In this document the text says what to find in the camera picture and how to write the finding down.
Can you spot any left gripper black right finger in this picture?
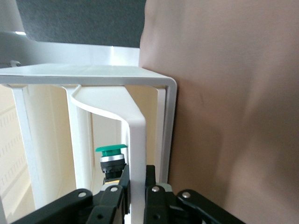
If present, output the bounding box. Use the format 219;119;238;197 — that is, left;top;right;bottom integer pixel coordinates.
143;165;246;224

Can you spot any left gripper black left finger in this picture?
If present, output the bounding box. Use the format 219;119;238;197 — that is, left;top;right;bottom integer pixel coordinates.
11;164;131;224

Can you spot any green push button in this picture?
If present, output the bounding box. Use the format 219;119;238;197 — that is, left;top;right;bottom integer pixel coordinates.
95;144;128;187

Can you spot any white drawer cabinet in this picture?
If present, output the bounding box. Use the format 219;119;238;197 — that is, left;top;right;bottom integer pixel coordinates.
0;43;178;224

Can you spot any brown table cover mat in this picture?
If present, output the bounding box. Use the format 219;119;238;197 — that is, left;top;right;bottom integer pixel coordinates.
139;0;299;224

